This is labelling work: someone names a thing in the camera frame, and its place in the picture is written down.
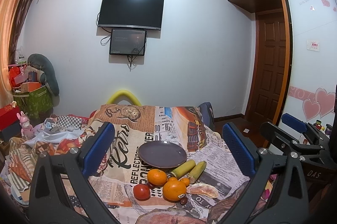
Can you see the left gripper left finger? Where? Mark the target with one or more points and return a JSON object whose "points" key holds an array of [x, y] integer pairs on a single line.
{"points": [[49, 202]]}

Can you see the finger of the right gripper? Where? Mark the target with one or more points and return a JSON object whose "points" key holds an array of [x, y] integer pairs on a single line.
{"points": [[283, 141], [295, 122]]}

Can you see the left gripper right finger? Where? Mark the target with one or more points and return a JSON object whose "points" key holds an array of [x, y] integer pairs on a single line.
{"points": [[288, 202]]}

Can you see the peeled pomelo segment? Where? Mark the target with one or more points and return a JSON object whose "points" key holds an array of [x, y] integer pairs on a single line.
{"points": [[203, 189]]}

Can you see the red tomato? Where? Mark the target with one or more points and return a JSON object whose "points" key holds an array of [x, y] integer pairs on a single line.
{"points": [[141, 192]]}

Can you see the green husked corn cob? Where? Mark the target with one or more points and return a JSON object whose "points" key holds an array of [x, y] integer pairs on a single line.
{"points": [[197, 171]]}

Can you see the dark red jujube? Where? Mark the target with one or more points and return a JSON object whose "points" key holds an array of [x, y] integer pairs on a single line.
{"points": [[150, 185], [183, 201]]}

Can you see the small mandarin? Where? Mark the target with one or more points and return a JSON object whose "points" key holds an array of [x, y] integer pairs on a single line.
{"points": [[172, 179], [186, 181]]}

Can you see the medium orange mandarin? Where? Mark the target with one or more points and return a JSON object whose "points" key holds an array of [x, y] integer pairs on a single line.
{"points": [[157, 177]]}

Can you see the large orange with sticker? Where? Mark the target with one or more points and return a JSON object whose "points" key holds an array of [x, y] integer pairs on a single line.
{"points": [[174, 190]]}

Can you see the white wardrobe with hearts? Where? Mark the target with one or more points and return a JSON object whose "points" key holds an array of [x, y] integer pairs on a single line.
{"points": [[312, 84]]}

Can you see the brown wooden door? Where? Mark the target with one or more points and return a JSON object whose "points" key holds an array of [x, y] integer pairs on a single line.
{"points": [[270, 55]]}

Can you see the pink rabbit toy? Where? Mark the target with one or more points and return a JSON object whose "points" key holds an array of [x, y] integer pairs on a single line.
{"points": [[26, 127]]}

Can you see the dark blue chair back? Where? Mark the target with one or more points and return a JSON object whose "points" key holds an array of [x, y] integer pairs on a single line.
{"points": [[207, 114]]}

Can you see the green storage box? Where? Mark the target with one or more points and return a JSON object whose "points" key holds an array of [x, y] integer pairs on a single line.
{"points": [[34, 103]]}

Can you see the red gift box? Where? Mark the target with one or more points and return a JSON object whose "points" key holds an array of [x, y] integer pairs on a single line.
{"points": [[8, 116]]}

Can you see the purple ceramic plate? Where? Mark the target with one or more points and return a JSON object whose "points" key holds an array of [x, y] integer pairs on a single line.
{"points": [[162, 154]]}

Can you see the printed newspaper pattern blanket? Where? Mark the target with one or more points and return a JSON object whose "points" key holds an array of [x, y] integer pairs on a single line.
{"points": [[121, 168]]}

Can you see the grey seal plush toy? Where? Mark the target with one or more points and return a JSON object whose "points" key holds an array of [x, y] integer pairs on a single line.
{"points": [[45, 70]]}

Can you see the orange striped curtain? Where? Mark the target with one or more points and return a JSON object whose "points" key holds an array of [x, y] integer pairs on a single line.
{"points": [[13, 14]]}

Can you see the small black wall monitor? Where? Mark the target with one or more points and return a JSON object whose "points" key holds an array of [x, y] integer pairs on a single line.
{"points": [[127, 42]]}

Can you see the black wall television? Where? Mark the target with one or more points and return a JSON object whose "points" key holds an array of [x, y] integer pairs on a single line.
{"points": [[139, 14]]}

